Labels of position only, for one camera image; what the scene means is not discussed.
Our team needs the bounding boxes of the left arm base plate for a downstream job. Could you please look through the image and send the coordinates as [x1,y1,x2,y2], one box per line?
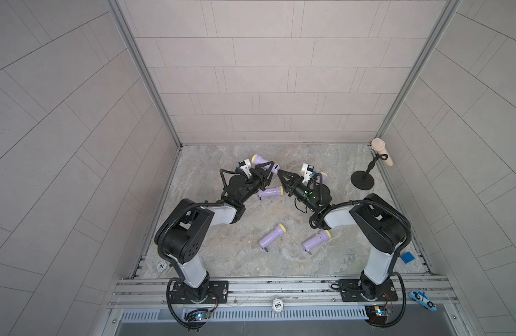
[166,281,229,305]

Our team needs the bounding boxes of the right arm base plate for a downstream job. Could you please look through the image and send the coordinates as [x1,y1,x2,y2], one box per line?
[330,279,399,302]

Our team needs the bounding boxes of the blue tag on rail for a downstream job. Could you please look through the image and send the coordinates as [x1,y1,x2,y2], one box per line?
[409,291,437,312]

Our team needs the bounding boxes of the purple flashlight horizontal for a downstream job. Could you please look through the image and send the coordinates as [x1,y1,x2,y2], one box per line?
[257,186,284,199]

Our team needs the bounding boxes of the left green circuit board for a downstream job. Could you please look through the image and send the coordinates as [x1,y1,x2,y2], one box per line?
[185,308,213,323]

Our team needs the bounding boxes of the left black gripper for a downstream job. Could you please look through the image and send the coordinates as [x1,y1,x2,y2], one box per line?
[236,164,275,207]

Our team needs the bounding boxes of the purple flashlight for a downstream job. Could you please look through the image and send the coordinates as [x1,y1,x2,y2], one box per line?
[251,154,280,174]
[259,224,286,252]
[302,230,332,253]
[315,172,327,184]

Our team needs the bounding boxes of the white round floor sticker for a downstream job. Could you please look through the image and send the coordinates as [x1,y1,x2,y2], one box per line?
[156,261,168,272]

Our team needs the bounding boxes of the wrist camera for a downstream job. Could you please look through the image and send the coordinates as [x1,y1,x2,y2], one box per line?
[301,163,315,183]
[238,159,252,177]

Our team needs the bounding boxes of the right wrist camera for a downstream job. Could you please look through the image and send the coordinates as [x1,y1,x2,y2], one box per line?
[301,163,315,183]

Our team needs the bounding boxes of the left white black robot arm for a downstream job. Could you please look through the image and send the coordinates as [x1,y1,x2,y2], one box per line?
[154,159,279,303]

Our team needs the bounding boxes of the right circuit board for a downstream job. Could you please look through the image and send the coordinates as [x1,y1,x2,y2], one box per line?
[364,305,392,326]

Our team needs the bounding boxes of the blue tape piece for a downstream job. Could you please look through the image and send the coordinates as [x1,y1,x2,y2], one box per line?
[400,252,415,264]

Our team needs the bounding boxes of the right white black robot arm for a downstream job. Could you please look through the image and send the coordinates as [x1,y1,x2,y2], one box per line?
[278,169,412,301]

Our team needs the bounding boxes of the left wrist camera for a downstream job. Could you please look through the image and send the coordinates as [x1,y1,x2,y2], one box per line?
[238,159,252,177]

